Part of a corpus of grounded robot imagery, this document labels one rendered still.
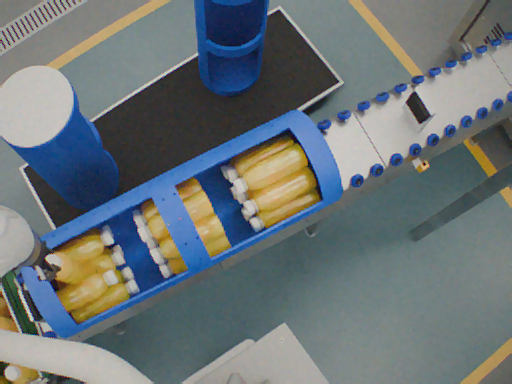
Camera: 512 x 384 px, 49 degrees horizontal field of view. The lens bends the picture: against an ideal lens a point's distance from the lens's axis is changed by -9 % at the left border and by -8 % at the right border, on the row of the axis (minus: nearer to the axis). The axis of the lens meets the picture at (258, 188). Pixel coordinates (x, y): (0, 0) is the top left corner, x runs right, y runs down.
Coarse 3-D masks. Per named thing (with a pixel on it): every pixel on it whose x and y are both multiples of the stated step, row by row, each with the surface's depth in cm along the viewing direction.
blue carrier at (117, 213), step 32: (256, 128) 166; (288, 128) 161; (192, 160) 162; (224, 160) 177; (320, 160) 158; (128, 192) 160; (160, 192) 154; (224, 192) 181; (320, 192) 180; (96, 224) 152; (128, 224) 174; (192, 224) 151; (224, 224) 179; (288, 224) 165; (128, 256) 175; (192, 256) 154; (224, 256) 161; (32, 288) 144; (160, 288) 157; (64, 320) 148; (96, 320) 154
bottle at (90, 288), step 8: (88, 280) 154; (96, 280) 155; (104, 280) 156; (64, 288) 154; (72, 288) 154; (80, 288) 154; (88, 288) 154; (96, 288) 154; (104, 288) 156; (64, 296) 153; (72, 296) 153; (80, 296) 153; (88, 296) 154; (96, 296) 155; (64, 304) 152; (72, 304) 153; (80, 304) 154
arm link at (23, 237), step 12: (0, 216) 96; (12, 216) 99; (0, 228) 95; (12, 228) 97; (24, 228) 102; (0, 240) 95; (12, 240) 97; (24, 240) 102; (0, 252) 96; (12, 252) 99; (24, 252) 104; (0, 264) 99; (12, 264) 102; (0, 276) 102
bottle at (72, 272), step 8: (56, 256) 139; (64, 256) 141; (64, 264) 140; (72, 264) 144; (80, 264) 154; (64, 272) 140; (72, 272) 144; (80, 272) 152; (64, 280) 145; (72, 280) 149; (80, 280) 154
